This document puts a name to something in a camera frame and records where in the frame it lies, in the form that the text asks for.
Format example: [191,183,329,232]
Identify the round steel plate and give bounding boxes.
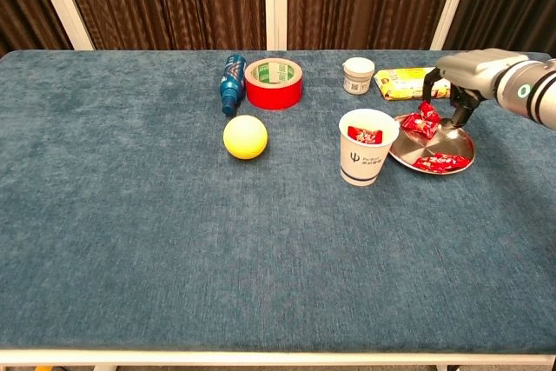
[389,113,477,176]

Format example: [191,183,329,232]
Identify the red candy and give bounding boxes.
[400,113,440,140]
[412,156,448,172]
[347,126,384,145]
[438,153,471,171]
[417,100,440,123]

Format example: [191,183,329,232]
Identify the yellow ball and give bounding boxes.
[222,114,269,160]

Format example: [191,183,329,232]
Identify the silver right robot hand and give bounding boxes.
[423,48,529,129]

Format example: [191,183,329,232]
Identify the red tape roll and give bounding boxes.
[243,57,304,110]

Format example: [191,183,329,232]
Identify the white partition frame post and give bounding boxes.
[28,0,96,51]
[429,0,478,51]
[262,0,289,51]

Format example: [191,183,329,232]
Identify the yellow biscuit box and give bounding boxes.
[373,66,453,102]

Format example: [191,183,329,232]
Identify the white table frame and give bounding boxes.
[0,347,556,371]

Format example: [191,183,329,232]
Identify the blue table cloth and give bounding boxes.
[0,49,556,353]

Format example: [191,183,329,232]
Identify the blue patterned bottle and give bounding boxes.
[219,53,248,117]

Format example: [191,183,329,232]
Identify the small white jar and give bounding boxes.
[341,56,376,95]

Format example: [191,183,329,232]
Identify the brown pleated curtain panel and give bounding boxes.
[442,0,556,62]
[55,0,267,51]
[286,0,462,51]
[0,0,74,58]

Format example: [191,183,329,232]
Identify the white paper cup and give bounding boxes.
[339,109,400,188]

